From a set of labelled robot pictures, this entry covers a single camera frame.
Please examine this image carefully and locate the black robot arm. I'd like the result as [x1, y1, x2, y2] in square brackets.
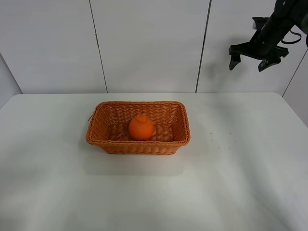
[229, 0, 308, 72]

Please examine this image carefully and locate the orange woven rectangular basket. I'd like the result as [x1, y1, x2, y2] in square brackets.
[86, 101, 190, 155]

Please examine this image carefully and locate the orange with stem knob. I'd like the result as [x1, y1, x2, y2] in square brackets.
[128, 113, 154, 141]

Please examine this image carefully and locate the black cable loop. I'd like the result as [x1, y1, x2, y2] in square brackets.
[281, 29, 302, 45]

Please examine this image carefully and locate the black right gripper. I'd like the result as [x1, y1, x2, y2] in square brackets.
[229, 17, 295, 72]

